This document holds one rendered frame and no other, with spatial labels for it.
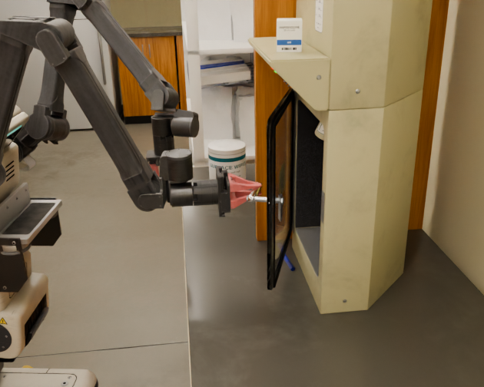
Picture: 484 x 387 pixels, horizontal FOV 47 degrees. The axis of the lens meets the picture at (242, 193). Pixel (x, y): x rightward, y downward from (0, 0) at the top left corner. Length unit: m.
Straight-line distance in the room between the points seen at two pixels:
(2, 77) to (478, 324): 1.13
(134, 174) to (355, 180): 0.47
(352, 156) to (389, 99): 0.13
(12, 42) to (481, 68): 1.04
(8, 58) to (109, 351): 1.81
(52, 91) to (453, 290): 1.20
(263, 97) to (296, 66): 0.40
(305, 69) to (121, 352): 1.96
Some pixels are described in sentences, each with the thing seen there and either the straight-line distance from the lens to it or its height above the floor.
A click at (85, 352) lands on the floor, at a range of 2.80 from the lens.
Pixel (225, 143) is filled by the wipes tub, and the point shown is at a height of 1.09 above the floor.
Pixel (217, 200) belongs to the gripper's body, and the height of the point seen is 1.19.
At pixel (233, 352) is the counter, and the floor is 0.94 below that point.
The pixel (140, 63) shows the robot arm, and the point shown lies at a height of 1.43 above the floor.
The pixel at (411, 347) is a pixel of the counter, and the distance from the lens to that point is 1.24.
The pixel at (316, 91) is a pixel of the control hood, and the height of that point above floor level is 1.45.
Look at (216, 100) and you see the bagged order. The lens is 2.49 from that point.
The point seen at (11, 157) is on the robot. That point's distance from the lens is 1.67.
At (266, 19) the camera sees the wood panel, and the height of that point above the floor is 1.54.
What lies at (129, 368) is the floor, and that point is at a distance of 2.66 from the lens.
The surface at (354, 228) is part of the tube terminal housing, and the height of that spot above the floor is 1.15.
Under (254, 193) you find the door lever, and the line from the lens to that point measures 1.22.
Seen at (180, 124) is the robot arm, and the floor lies 1.28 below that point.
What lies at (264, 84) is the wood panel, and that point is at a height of 1.39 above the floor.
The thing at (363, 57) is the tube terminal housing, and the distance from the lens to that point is 1.09.
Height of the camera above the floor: 1.69
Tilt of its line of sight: 23 degrees down
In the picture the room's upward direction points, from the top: 1 degrees counter-clockwise
